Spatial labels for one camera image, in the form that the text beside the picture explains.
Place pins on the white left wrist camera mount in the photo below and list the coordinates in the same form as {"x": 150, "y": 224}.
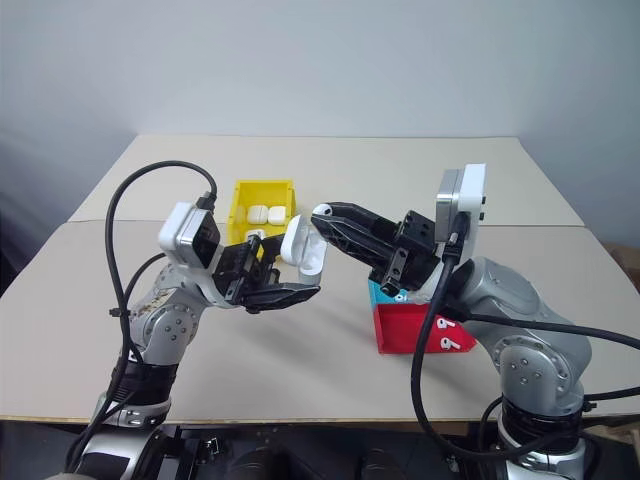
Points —
{"x": 172, "y": 232}

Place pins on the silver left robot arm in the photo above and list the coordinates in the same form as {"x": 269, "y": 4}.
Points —
{"x": 170, "y": 330}

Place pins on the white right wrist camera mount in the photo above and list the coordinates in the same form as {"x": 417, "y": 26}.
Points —
{"x": 472, "y": 200}

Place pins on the blue plastic tray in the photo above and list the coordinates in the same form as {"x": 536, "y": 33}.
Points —
{"x": 377, "y": 295}

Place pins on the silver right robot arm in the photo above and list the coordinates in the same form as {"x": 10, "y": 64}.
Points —
{"x": 525, "y": 320}

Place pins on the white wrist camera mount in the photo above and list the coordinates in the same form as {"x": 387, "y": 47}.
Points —
{"x": 472, "y": 200}
{"x": 172, "y": 232}

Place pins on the black metal base frame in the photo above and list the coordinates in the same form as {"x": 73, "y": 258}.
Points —
{"x": 190, "y": 450}

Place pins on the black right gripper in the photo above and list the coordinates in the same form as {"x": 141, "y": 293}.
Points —
{"x": 415, "y": 250}

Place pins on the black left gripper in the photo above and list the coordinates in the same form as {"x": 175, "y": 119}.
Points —
{"x": 235, "y": 272}

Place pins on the red plastic tray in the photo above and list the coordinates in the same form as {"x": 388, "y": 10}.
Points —
{"x": 395, "y": 330}

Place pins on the light wooden board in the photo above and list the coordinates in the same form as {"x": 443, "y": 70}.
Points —
{"x": 615, "y": 427}

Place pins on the yellow plastic bin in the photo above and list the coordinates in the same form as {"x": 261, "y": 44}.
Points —
{"x": 240, "y": 210}

